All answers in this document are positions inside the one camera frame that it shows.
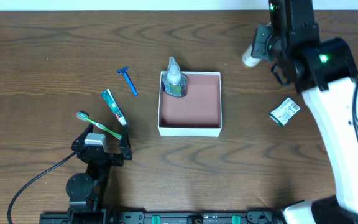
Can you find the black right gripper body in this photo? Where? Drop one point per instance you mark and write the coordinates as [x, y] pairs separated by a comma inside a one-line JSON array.
[[260, 42]]

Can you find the clear foam soap pump bottle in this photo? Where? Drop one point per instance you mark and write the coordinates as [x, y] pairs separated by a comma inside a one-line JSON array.
[[174, 82]]

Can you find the green toothpaste tube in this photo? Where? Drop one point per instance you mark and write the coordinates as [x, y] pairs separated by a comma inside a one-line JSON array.
[[109, 99]]

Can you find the green toothbrush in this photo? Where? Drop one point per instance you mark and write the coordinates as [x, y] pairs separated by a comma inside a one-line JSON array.
[[84, 117]]

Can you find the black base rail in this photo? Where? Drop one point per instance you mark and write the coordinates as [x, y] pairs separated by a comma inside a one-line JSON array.
[[136, 217]]

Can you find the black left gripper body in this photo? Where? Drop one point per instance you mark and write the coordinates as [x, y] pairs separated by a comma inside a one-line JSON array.
[[105, 157]]

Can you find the white lotion tube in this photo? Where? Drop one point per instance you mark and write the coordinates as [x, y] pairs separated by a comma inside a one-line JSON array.
[[248, 60]]

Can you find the small white green packet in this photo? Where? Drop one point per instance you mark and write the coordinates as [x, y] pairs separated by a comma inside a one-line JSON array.
[[284, 112]]

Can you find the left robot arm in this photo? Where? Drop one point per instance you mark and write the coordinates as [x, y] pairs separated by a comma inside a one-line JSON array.
[[86, 190]]

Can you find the blue disposable razor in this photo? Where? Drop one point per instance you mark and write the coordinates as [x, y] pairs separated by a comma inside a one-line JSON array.
[[123, 72]]

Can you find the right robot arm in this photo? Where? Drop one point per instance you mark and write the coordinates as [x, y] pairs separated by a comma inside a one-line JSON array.
[[325, 75]]

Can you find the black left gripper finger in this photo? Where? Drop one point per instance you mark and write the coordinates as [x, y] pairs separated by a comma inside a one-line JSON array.
[[80, 140], [124, 143]]

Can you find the white box with pink interior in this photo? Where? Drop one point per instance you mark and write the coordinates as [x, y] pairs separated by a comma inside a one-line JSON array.
[[198, 114]]

